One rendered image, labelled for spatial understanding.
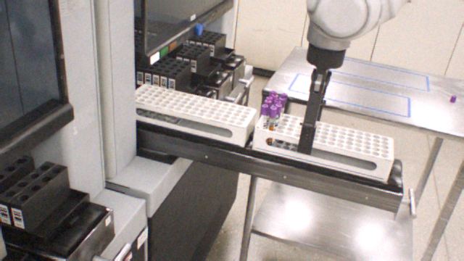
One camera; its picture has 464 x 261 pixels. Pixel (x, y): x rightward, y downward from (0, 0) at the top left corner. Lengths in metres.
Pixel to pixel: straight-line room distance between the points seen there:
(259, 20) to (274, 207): 1.95
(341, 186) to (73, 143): 0.54
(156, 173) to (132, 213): 0.14
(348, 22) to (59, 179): 0.52
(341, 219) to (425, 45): 1.87
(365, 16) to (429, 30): 2.64
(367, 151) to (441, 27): 2.38
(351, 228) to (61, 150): 1.14
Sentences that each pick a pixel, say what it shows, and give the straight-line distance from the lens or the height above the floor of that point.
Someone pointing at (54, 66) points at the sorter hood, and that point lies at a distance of 0.70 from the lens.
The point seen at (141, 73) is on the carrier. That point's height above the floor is 0.87.
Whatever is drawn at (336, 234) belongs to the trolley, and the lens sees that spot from 1.62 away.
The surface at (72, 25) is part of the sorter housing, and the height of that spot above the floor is 1.11.
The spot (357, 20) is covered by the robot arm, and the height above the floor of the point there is 1.18.
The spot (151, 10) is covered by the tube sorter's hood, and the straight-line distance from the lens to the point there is 0.95.
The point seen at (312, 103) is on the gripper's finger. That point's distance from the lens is 0.86.
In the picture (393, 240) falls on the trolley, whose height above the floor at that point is 0.28.
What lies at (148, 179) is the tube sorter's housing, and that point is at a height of 0.73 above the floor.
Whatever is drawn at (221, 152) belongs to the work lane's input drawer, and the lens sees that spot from 0.98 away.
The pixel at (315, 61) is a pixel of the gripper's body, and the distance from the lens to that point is 0.87.
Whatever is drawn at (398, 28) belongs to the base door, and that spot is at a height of 0.57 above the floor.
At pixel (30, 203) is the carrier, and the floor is 0.87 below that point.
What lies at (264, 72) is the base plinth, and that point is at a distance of 3.50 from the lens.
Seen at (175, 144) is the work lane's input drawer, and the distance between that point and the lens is 1.01.
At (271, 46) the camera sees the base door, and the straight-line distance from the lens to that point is 3.37.
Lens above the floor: 1.33
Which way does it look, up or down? 30 degrees down
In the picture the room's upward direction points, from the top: 7 degrees clockwise
